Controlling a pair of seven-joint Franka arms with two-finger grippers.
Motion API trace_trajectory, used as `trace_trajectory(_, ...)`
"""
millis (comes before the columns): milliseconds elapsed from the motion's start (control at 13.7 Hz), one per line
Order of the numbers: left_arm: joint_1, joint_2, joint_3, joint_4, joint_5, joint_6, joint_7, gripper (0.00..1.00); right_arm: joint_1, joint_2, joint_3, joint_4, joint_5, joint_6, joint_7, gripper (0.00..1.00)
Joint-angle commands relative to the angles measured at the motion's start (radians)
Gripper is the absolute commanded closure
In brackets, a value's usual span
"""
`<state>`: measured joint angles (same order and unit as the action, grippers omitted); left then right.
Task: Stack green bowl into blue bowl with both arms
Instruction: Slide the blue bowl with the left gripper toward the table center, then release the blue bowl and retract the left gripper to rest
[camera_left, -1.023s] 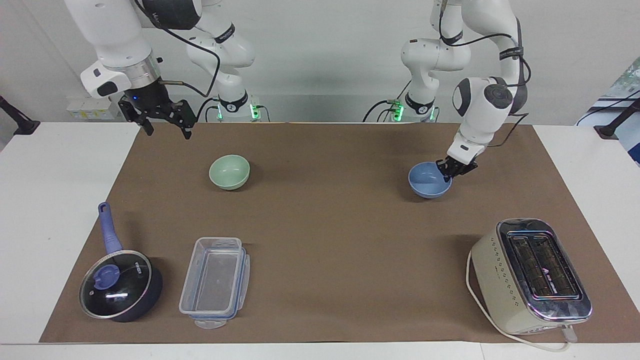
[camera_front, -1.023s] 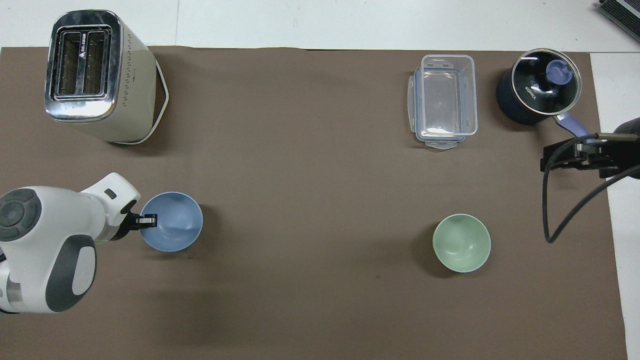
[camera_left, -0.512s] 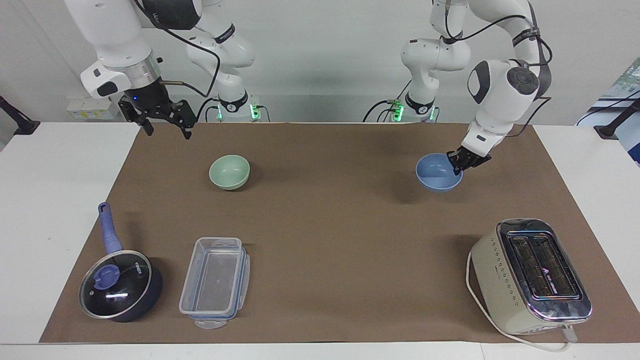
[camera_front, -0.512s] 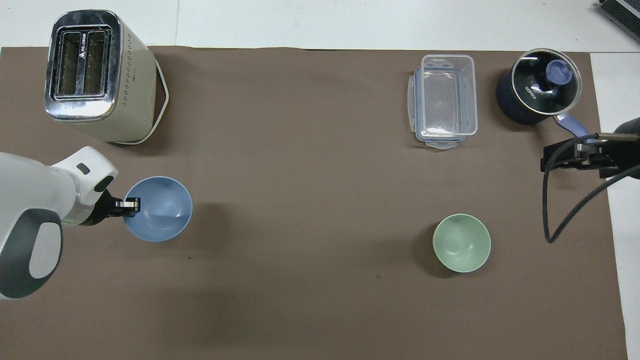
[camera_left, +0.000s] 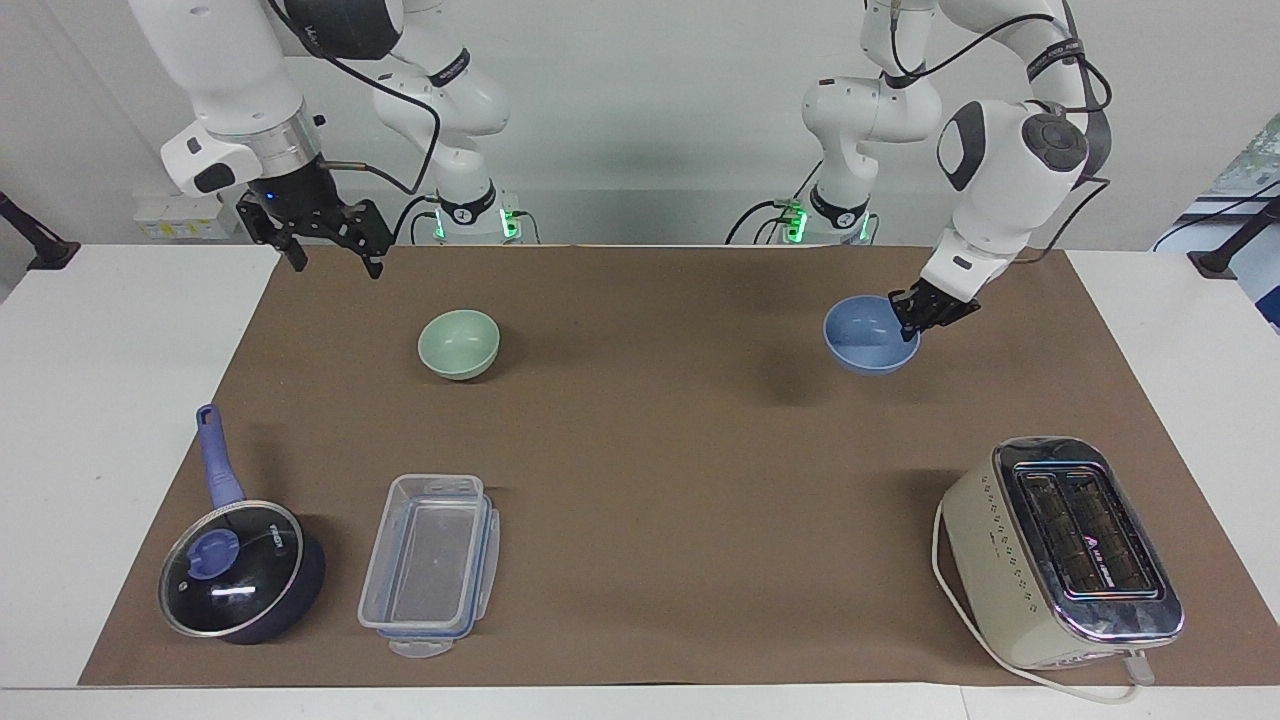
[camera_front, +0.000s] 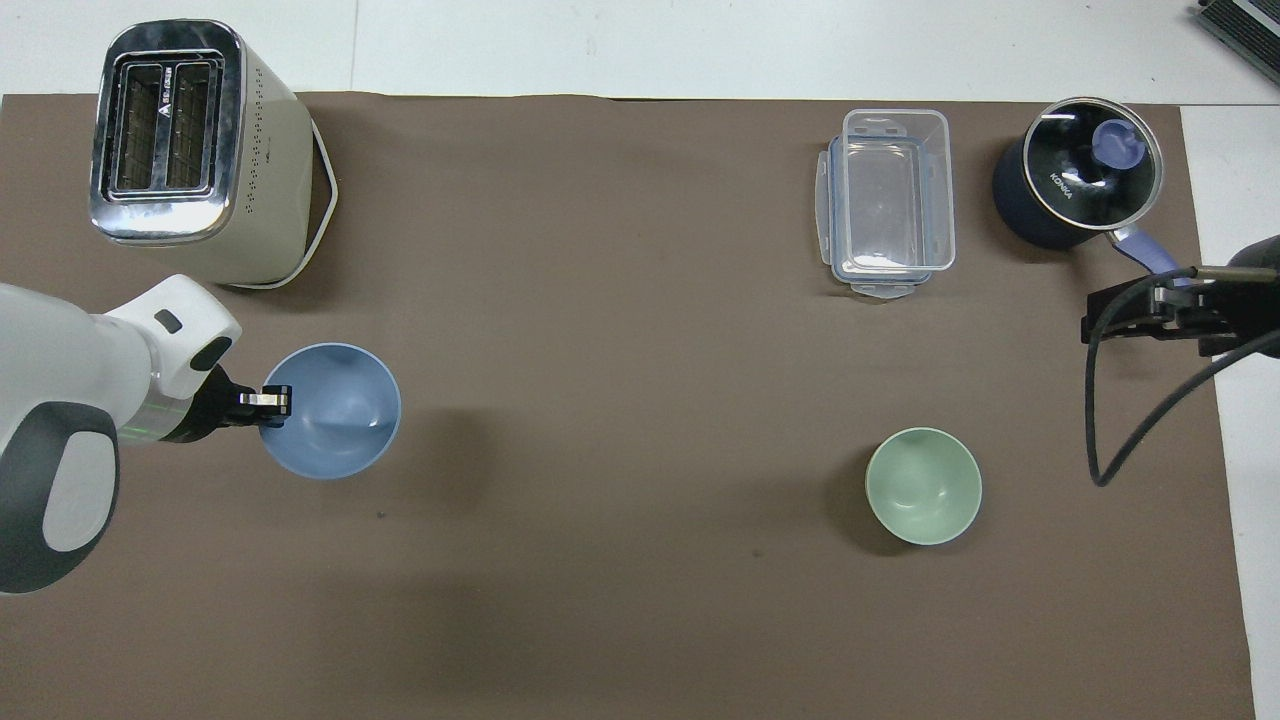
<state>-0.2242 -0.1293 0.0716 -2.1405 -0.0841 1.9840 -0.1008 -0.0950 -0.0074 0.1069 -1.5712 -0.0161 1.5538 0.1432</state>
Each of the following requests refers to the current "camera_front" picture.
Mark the green bowl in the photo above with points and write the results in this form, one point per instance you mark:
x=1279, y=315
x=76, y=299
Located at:
x=923, y=487

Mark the clear plastic container lid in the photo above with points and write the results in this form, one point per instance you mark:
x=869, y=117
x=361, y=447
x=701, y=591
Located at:
x=823, y=210

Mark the dark blue pot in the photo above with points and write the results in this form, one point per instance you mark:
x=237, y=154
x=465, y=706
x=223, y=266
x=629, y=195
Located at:
x=1022, y=215

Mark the clear plastic container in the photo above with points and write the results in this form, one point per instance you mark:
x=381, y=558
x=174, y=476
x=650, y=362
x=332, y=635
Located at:
x=895, y=190

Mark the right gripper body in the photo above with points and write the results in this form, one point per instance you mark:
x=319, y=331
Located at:
x=1245, y=310

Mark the glass pot lid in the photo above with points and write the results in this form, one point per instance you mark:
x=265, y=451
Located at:
x=1085, y=165

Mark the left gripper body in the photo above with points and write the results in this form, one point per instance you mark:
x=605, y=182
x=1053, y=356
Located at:
x=212, y=410

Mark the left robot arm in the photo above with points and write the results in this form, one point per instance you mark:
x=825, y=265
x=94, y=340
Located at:
x=60, y=380

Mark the blue bowl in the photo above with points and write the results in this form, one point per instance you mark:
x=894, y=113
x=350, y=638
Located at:
x=345, y=420

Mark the cream and chrome toaster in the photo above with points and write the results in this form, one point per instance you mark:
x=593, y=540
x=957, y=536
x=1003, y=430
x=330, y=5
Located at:
x=255, y=180

